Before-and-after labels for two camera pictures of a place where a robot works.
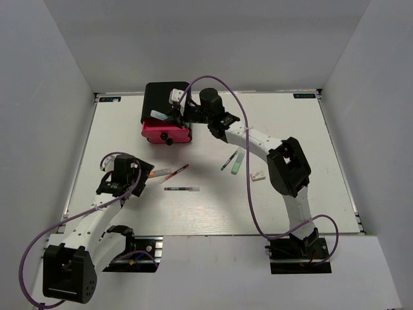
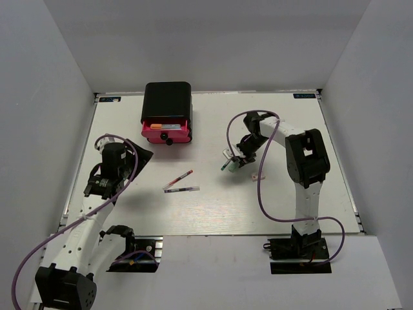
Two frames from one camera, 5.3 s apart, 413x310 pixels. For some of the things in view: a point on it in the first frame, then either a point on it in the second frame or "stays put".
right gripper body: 194,114 → 250,153
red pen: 173,174 → 178,179
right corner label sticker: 304,95 stays put
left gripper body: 145,168 → 127,170
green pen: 228,161 stays put
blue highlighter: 158,115 → 171,126
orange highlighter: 159,172 → 156,126
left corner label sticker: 110,99 stays put
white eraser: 257,176 stays put
